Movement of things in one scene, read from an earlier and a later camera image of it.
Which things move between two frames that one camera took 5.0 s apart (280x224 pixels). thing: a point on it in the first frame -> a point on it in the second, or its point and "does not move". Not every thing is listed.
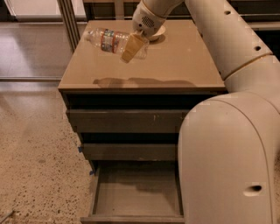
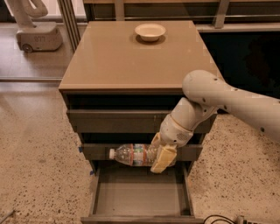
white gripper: x=143 y=23 -> x=174 y=132
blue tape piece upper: x=80 y=149 does not move
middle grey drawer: x=130 y=151 does not move
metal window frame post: x=69 y=17 does not move
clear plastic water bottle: x=110 y=41 -> x=133 y=154
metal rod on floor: x=10 y=214 does not move
